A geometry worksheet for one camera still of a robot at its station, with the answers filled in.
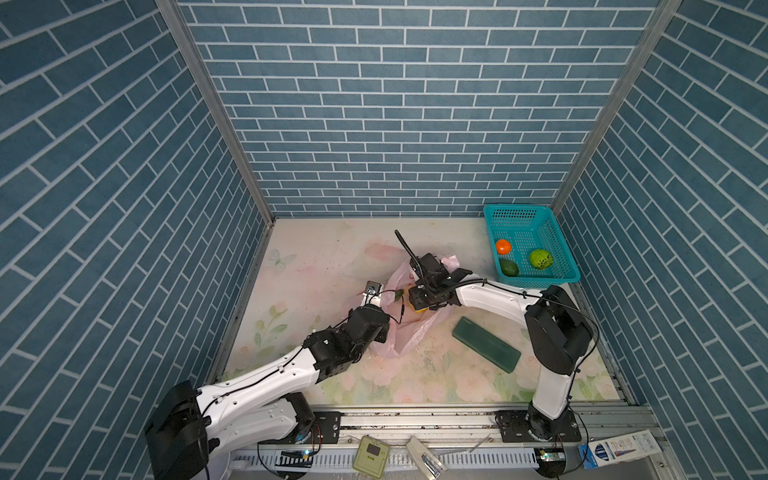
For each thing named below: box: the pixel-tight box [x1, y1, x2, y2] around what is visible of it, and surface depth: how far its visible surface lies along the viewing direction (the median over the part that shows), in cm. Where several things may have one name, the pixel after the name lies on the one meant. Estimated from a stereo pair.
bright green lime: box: [530, 249, 554, 270], surface depth 104 cm
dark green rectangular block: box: [452, 316, 522, 374], surface depth 89 cm
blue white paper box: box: [578, 429, 663, 469], surface depth 72 cm
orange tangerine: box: [496, 239, 511, 255], surface depth 109 cm
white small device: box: [406, 435, 447, 480], surface depth 69 cm
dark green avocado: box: [500, 258, 520, 277], surface depth 103 cm
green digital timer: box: [352, 435, 390, 479], surface depth 70 cm
